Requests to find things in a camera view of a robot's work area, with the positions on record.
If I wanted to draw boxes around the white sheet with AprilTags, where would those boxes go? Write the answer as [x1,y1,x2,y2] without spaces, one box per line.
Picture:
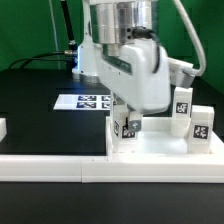
[54,94,110,110]

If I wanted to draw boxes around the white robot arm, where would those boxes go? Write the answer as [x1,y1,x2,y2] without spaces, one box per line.
[72,0,170,132]

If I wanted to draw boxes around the black cable to robot base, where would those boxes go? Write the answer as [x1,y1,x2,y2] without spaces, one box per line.
[7,49,78,70]

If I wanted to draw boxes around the white U-shaped obstacle fence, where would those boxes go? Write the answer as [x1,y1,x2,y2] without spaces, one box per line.
[0,118,224,184]

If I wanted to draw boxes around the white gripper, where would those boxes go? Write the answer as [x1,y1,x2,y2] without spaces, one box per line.
[97,43,171,132]

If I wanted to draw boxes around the white square table top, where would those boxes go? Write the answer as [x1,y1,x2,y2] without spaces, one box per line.
[106,117,224,156]

